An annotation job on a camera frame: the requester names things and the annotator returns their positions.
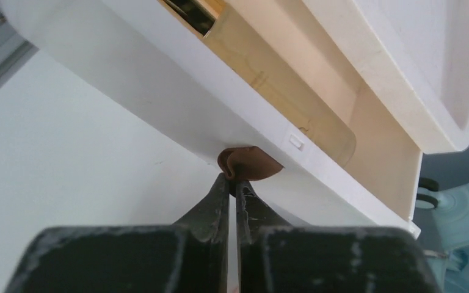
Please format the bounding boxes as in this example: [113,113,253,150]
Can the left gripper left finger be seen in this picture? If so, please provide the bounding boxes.
[5,174,230,292]

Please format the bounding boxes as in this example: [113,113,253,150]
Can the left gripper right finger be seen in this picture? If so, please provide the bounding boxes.
[235,181,440,292]

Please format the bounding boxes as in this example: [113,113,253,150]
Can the white three-drawer storage cabinet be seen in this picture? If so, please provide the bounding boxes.
[0,1,469,236]

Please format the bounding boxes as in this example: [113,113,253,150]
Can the light blue ribbed suitcase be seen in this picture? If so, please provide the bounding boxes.
[415,178,469,292]

